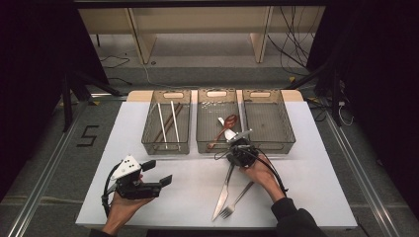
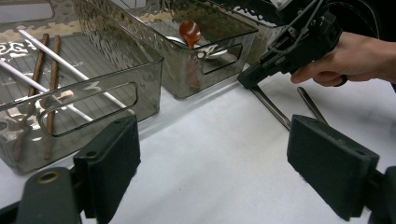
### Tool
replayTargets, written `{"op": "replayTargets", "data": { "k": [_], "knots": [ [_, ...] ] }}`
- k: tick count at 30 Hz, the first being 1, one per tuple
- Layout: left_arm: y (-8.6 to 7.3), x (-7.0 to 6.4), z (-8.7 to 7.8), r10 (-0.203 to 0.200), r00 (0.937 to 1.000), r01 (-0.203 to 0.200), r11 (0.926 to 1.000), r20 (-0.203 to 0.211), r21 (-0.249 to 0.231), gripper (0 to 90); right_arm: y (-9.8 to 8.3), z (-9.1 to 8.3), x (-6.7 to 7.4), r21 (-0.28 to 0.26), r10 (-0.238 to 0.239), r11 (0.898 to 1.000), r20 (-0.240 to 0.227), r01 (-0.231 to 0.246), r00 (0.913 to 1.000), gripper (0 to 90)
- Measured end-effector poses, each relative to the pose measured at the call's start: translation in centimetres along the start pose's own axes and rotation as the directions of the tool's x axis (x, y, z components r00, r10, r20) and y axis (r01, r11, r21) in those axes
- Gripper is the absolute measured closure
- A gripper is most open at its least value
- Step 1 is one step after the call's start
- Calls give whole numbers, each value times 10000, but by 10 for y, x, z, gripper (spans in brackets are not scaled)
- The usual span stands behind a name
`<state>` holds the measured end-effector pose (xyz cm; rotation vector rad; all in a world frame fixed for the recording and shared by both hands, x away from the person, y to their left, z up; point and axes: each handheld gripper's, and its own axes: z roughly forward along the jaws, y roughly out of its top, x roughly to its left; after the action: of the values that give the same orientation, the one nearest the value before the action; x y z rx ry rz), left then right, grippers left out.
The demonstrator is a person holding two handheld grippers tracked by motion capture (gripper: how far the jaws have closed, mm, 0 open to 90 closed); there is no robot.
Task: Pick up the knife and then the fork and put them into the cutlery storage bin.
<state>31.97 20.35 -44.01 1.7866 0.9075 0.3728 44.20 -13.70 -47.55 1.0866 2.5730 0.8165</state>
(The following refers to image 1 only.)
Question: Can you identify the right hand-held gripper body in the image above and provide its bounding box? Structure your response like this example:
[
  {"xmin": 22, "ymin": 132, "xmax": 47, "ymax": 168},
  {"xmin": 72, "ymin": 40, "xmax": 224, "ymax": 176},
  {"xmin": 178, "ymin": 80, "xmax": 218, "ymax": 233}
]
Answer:
[{"xmin": 226, "ymin": 128, "xmax": 261, "ymax": 169}]

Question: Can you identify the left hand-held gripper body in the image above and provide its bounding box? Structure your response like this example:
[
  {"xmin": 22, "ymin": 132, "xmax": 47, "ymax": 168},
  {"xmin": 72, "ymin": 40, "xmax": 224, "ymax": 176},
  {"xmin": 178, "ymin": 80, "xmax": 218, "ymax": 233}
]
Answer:
[{"xmin": 110, "ymin": 154, "xmax": 162, "ymax": 200}]

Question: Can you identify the white ceramic spoon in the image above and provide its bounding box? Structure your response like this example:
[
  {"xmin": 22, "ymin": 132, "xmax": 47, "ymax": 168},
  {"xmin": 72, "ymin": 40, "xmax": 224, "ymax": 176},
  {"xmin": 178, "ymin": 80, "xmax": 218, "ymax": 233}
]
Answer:
[{"xmin": 217, "ymin": 117, "xmax": 237, "ymax": 143}]

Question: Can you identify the smoky clear plastic bin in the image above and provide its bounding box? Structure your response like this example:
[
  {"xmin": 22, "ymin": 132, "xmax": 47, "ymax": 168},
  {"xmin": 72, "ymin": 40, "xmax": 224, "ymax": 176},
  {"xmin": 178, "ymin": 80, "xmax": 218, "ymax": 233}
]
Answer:
[
  {"xmin": 196, "ymin": 88, "xmax": 244, "ymax": 154},
  {"xmin": 241, "ymin": 88, "xmax": 296, "ymax": 155},
  {"xmin": 141, "ymin": 89, "xmax": 193, "ymax": 156}
]

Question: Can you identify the white chopstick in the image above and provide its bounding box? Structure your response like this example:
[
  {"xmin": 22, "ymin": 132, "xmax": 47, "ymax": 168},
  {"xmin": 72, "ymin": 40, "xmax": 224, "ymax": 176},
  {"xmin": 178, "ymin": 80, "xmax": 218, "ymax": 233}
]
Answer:
[
  {"xmin": 156, "ymin": 102, "xmax": 169, "ymax": 150},
  {"xmin": 169, "ymin": 100, "xmax": 182, "ymax": 144}
]

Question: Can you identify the metal fork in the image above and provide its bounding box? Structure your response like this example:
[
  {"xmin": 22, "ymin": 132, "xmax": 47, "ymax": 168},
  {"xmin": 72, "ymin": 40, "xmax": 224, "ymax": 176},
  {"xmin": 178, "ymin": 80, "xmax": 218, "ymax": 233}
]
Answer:
[{"xmin": 218, "ymin": 181, "xmax": 256, "ymax": 220}]

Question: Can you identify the metal table knife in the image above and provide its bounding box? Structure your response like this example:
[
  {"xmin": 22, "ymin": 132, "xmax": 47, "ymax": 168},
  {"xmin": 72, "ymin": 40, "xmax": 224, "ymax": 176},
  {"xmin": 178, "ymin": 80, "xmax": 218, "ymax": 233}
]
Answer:
[{"xmin": 211, "ymin": 163, "xmax": 236, "ymax": 222}]

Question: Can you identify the brown wooden chopstick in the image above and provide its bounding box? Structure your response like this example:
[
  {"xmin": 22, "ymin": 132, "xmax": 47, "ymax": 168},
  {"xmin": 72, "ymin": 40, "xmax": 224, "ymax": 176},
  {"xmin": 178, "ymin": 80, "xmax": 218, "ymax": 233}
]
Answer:
[
  {"xmin": 153, "ymin": 103, "xmax": 182, "ymax": 142},
  {"xmin": 159, "ymin": 105, "xmax": 185, "ymax": 142}
]

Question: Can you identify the person's left hand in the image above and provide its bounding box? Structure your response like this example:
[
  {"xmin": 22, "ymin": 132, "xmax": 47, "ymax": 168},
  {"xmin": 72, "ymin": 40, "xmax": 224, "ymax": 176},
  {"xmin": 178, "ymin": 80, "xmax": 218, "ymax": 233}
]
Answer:
[{"xmin": 102, "ymin": 192, "xmax": 155, "ymax": 235}]

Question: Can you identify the person's right hand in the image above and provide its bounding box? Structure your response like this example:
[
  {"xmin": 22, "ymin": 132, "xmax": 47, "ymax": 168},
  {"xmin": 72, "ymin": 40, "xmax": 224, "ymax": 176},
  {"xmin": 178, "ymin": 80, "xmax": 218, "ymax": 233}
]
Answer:
[{"xmin": 238, "ymin": 157, "xmax": 286, "ymax": 202}]

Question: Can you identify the white table cover sheet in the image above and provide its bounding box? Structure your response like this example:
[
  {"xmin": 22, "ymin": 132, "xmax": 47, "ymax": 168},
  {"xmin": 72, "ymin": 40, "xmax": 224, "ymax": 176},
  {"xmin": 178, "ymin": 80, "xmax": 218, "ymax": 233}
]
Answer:
[{"xmin": 75, "ymin": 100, "xmax": 359, "ymax": 230}]

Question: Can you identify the black metal stand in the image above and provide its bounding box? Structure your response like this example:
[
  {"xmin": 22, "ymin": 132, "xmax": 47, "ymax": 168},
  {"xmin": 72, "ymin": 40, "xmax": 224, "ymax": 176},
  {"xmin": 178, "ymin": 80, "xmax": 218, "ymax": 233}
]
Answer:
[
  {"xmin": 285, "ymin": 58, "xmax": 344, "ymax": 128},
  {"xmin": 60, "ymin": 70, "xmax": 124, "ymax": 133}
]

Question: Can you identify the beige wooden desk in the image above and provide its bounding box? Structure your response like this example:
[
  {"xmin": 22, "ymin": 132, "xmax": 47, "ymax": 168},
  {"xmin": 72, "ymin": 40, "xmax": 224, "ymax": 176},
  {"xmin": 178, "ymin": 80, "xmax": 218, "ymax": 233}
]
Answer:
[{"xmin": 78, "ymin": 6, "xmax": 326, "ymax": 65}]

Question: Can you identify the black curtain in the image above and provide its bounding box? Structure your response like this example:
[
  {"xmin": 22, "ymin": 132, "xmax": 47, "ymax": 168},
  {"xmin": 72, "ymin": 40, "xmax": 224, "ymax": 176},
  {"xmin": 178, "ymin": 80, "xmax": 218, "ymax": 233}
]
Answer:
[
  {"xmin": 305, "ymin": 0, "xmax": 419, "ymax": 218},
  {"xmin": 0, "ymin": 0, "xmax": 111, "ymax": 202}
]

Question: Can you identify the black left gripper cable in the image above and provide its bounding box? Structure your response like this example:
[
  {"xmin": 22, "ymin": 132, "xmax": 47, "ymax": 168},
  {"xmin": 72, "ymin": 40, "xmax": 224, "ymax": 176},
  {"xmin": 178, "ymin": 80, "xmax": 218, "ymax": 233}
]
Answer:
[{"xmin": 101, "ymin": 162, "xmax": 122, "ymax": 217}]

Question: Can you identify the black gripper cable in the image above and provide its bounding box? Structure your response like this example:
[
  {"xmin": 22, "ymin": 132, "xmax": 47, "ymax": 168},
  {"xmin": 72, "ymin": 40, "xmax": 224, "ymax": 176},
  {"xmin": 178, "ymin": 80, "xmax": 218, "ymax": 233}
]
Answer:
[
  {"xmin": 213, "ymin": 147, "xmax": 290, "ymax": 196},
  {"xmin": 101, "ymin": 162, "xmax": 122, "ymax": 217}
]

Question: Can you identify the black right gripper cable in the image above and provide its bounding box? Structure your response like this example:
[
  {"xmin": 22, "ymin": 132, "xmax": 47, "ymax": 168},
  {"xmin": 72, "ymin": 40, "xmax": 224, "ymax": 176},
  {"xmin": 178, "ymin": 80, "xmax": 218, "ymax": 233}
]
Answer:
[{"xmin": 213, "ymin": 147, "xmax": 290, "ymax": 196}]

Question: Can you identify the white floor cable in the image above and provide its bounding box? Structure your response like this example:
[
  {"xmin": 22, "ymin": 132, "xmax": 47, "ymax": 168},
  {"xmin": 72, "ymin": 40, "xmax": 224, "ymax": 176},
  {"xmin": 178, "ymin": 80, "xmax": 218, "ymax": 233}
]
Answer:
[{"xmin": 140, "ymin": 62, "xmax": 199, "ymax": 91}]

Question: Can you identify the aluminium floor rail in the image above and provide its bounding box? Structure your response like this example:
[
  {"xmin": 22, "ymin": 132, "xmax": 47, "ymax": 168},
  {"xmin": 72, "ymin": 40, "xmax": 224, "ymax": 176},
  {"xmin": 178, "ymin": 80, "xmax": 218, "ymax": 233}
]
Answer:
[
  {"xmin": 6, "ymin": 101, "xmax": 89, "ymax": 237},
  {"xmin": 324, "ymin": 111, "xmax": 402, "ymax": 237}
]

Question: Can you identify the white cable with plug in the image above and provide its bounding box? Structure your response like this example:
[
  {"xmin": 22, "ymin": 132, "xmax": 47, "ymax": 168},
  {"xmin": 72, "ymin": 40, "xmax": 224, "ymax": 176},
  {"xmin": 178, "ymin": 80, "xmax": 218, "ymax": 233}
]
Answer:
[{"xmin": 337, "ymin": 100, "xmax": 356, "ymax": 127}]

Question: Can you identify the black floor cable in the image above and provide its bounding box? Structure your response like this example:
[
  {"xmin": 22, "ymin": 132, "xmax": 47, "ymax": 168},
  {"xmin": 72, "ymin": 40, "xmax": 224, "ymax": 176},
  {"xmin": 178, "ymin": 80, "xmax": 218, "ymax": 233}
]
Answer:
[{"xmin": 99, "ymin": 54, "xmax": 131, "ymax": 70}]

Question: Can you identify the black cable bundle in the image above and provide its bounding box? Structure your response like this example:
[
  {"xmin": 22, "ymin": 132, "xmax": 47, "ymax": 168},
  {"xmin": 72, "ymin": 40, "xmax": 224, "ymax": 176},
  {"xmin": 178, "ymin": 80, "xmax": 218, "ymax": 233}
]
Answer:
[{"xmin": 266, "ymin": 6, "xmax": 318, "ymax": 77}]

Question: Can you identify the black metal frame bar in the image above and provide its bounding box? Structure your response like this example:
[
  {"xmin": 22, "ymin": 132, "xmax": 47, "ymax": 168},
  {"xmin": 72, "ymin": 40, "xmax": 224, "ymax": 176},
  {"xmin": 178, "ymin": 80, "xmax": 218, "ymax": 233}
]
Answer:
[{"xmin": 73, "ymin": 0, "xmax": 330, "ymax": 10}]

